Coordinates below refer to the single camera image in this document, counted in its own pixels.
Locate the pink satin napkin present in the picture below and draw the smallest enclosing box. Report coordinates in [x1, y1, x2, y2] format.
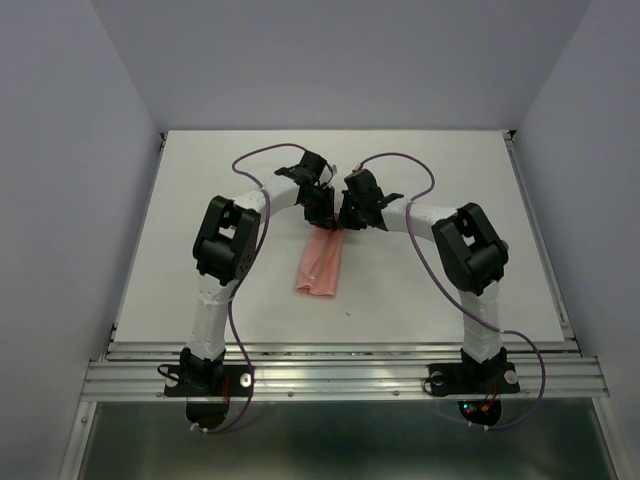
[296, 227, 346, 297]

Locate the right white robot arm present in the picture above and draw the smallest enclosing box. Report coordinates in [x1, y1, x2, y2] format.
[339, 169, 509, 396]

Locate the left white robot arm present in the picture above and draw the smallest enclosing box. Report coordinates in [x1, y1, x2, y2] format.
[168, 149, 337, 396]

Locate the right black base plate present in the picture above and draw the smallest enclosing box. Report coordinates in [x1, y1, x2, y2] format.
[422, 362, 521, 397]

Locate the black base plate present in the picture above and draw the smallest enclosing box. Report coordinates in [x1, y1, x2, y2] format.
[157, 364, 254, 398]
[422, 362, 521, 397]

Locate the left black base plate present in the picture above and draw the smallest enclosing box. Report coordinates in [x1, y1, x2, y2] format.
[157, 364, 254, 398]

